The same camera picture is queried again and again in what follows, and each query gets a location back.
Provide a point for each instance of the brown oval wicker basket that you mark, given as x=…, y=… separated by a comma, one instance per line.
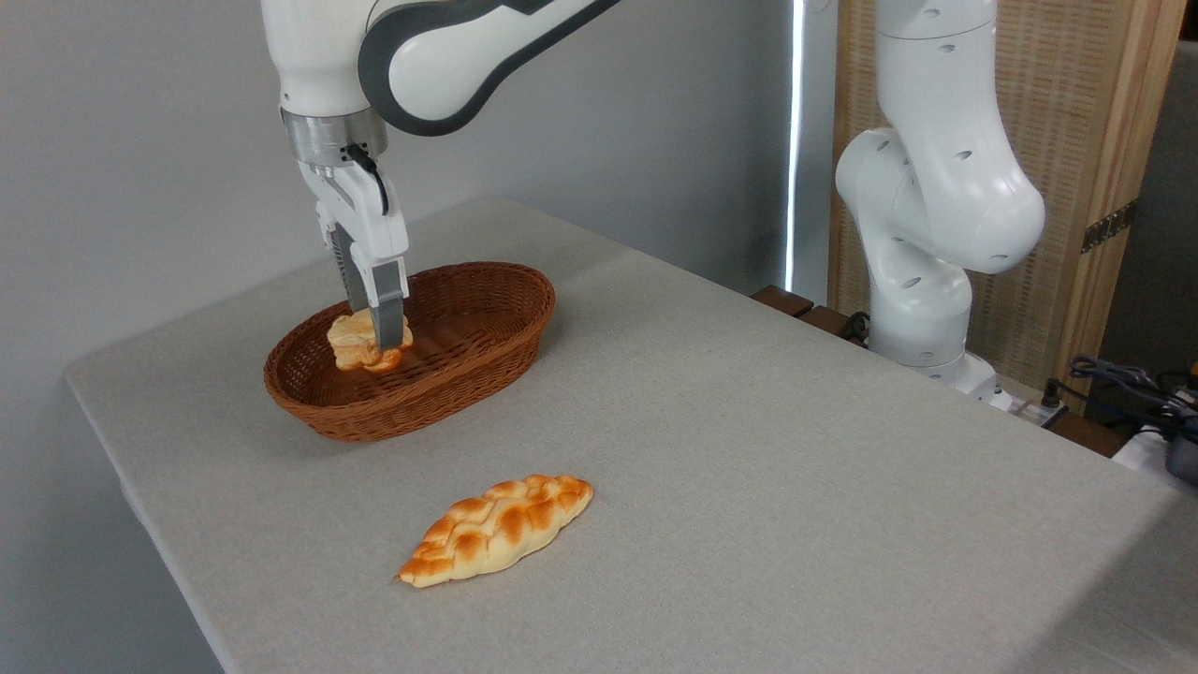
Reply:
x=510, y=318

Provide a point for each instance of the wooden woven folding screen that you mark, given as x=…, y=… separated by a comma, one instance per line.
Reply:
x=1076, y=140

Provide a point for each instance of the long braided golden bread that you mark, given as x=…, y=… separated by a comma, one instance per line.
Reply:
x=496, y=529

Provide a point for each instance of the dark grey round object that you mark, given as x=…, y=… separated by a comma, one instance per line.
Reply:
x=1184, y=454

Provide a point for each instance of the metal screen hinge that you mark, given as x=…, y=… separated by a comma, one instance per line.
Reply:
x=1109, y=227

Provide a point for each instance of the grey tablecloth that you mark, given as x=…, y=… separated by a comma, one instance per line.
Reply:
x=749, y=468

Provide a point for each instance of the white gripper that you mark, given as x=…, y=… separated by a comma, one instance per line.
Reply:
x=370, y=220

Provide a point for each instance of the small pale bread roll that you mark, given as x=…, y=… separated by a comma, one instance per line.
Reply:
x=351, y=344

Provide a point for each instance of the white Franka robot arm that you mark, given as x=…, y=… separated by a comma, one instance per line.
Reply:
x=936, y=187

